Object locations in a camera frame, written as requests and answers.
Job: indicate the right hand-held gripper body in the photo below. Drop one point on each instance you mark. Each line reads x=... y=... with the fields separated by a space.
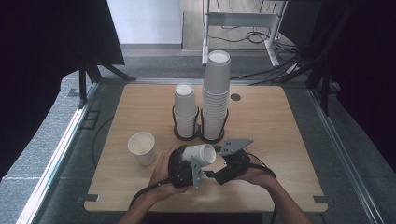
x=236 y=165

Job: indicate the person's right hand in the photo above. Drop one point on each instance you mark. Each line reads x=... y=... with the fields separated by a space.
x=260 y=177

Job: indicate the tall stack of paper cups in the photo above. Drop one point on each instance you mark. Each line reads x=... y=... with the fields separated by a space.
x=216 y=96

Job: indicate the dark round table grommet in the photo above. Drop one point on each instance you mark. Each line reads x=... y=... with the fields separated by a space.
x=235 y=97

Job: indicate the short stack of paper cups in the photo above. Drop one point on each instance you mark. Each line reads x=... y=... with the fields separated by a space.
x=185 y=105

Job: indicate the white metal desk frame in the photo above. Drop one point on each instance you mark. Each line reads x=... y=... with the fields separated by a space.
x=243 y=19

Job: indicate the black floor socket frame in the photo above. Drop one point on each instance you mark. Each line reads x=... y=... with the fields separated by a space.
x=90 y=119

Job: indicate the white paper cup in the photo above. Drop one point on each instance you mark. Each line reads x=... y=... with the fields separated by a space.
x=199 y=154
x=142 y=147

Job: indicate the dark curtain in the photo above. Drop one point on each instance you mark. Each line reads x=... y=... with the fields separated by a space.
x=364 y=77
x=46 y=62

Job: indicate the person's left hand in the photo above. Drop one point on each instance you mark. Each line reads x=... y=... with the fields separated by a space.
x=160 y=180

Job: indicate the black metal stand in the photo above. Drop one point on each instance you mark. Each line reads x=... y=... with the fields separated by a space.
x=325 y=93

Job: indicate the aluminium floor rail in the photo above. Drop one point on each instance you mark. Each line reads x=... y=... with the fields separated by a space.
x=56 y=161
x=345 y=158

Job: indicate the black tripod stand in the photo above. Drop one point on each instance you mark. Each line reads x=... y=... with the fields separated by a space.
x=82 y=84

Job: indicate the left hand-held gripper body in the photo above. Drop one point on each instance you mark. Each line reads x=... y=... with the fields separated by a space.
x=180 y=174

